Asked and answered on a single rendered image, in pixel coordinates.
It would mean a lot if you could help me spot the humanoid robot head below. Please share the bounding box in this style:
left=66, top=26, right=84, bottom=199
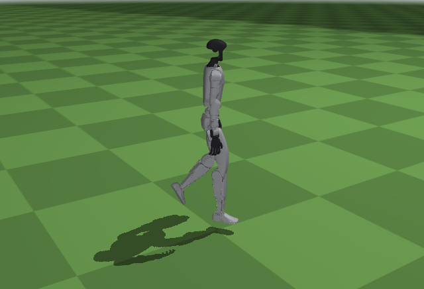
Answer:
left=206, top=39, right=227, bottom=68

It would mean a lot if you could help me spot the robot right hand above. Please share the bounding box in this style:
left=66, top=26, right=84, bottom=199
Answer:
left=209, top=129, right=223, bottom=156

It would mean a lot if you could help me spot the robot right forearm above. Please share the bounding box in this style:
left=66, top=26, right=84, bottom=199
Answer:
left=209, top=101, right=221, bottom=136

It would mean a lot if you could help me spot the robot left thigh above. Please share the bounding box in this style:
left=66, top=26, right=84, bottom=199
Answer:
left=201, top=133, right=215, bottom=167

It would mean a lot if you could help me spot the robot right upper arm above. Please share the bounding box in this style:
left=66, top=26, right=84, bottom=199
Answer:
left=209, top=70, right=222, bottom=108

